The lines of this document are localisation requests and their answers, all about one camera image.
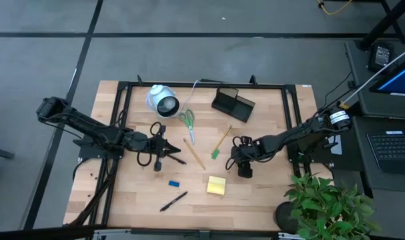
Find white label card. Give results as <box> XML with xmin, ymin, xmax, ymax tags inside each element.
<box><xmin>330</xmin><ymin>135</ymin><xmax>343</xmax><ymax>156</ymax></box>

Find black mesh desk organizer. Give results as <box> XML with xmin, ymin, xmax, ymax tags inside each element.
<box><xmin>211</xmin><ymin>87</ymin><xmax>256</xmax><ymax>123</ymax></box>

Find black laptop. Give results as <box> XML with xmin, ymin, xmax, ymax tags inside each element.
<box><xmin>352</xmin><ymin>115</ymin><xmax>405</xmax><ymax>193</ymax></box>

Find black side desk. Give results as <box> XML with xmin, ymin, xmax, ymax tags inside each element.
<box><xmin>344</xmin><ymin>39</ymin><xmax>405</xmax><ymax>121</ymax></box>

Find black stand legs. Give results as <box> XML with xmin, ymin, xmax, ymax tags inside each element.
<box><xmin>355</xmin><ymin>0</ymin><xmax>405</xmax><ymax>51</ymax></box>

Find yellow sticky note pad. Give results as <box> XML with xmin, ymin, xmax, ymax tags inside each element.
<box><xmin>206</xmin><ymin>175</ymin><xmax>227</xmax><ymax>197</ymax></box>

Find white fan cable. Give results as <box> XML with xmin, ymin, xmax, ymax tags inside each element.
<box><xmin>175</xmin><ymin>79</ymin><xmax>199</xmax><ymax>116</ymax></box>

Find black pen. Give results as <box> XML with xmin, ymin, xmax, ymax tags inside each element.
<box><xmin>159</xmin><ymin>191</ymin><xmax>189</xmax><ymax>213</ymax></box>

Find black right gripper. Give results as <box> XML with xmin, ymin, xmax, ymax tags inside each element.
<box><xmin>231</xmin><ymin>135</ymin><xmax>256</xmax><ymax>179</ymax></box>

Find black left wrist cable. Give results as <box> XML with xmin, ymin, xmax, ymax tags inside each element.
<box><xmin>136</xmin><ymin>121</ymin><xmax>163</xmax><ymax>167</ymax></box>

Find yellow pencil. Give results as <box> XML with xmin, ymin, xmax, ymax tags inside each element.
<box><xmin>211</xmin><ymin>125</ymin><xmax>233</xmax><ymax>156</ymax></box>
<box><xmin>183</xmin><ymin>137</ymin><xmax>206</xmax><ymax>171</ymax></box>

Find black plant pot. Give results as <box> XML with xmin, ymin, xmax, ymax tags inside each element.
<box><xmin>274</xmin><ymin>201</ymin><xmax>300</xmax><ymax>235</ymax></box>

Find monitor with blue screen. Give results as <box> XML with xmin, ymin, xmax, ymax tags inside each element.
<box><xmin>368</xmin><ymin>53</ymin><xmax>405</xmax><ymax>98</ymax></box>

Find grey furniture foot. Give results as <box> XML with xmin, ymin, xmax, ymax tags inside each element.
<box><xmin>0</xmin><ymin>145</ymin><xmax>15</xmax><ymax>161</ymax></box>

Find green-handled scissors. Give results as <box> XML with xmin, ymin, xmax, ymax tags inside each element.
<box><xmin>178</xmin><ymin>109</ymin><xmax>196</xmax><ymax>146</ymax></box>

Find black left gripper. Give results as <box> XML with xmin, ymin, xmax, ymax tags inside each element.
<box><xmin>147</xmin><ymin>125</ymin><xmax>187</xmax><ymax>173</ymax></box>

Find white rod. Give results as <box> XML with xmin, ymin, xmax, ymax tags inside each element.
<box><xmin>338</xmin><ymin>43</ymin><xmax>405</xmax><ymax>109</ymax></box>

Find yellow cable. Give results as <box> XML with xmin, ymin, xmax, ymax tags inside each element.
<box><xmin>316</xmin><ymin>0</ymin><xmax>354</xmax><ymax>16</ymax></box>

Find black crossbar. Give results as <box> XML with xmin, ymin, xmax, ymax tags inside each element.
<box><xmin>0</xmin><ymin>225</ymin><xmax>106</xmax><ymax>240</ymax></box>

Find black metal table frame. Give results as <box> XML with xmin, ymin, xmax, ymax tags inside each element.
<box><xmin>65</xmin><ymin>75</ymin><xmax>310</xmax><ymax>238</ymax></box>

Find green leafy plant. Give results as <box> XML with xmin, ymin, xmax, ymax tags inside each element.
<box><xmin>284</xmin><ymin>172</ymin><xmax>382</xmax><ymax>240</ymax></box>

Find white desk fan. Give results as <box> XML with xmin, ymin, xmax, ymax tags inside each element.
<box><xmin>145</xmin><ymin>84</ymin><xmax>181</xmax><ymax>119</ymax></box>

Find silver aluminium bracket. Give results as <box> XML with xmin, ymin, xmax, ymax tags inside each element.
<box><xmin>278</xmin><ymin>232</ymin><xmax>305</xmax><ymax>240</ymax></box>
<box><xmin>91</xmin><ymin>228</ymin><xmax>133</xmax><ymax>240</ymax></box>

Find black power adapter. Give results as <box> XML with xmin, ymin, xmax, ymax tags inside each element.
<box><xmin>368</xmin><ymin>41</ymin><xmax>396</xmax><ymax>73</ymax></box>

